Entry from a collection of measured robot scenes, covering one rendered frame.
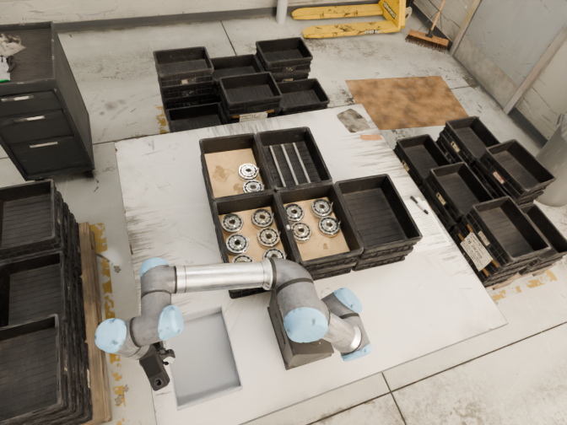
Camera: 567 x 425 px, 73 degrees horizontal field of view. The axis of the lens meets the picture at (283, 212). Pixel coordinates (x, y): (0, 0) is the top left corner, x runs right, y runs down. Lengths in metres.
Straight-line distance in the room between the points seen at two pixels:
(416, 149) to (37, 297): 2.72
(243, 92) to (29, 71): 1.35
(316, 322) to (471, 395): 1.80
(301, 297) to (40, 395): 1.32
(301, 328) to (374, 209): 1.06
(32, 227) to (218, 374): 1.48
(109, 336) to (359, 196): 1.41
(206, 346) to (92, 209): 1.89
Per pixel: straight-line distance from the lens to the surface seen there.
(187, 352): 1.37
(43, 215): 2.49
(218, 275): 1.08
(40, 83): 2.63
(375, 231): 1.93
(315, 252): 1.79
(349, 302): 1.49
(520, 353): 3.03
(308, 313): 1.07
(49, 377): 2.07
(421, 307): 1.98
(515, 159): 3.26
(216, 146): 2.08
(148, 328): 1.01
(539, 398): 3.00
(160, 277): 1.06
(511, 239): 2.75
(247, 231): 1.81
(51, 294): 2.35
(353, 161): 2.37
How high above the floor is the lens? 2.36
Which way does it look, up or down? 55 degrees down
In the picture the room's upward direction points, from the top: 11 degrees clockwise
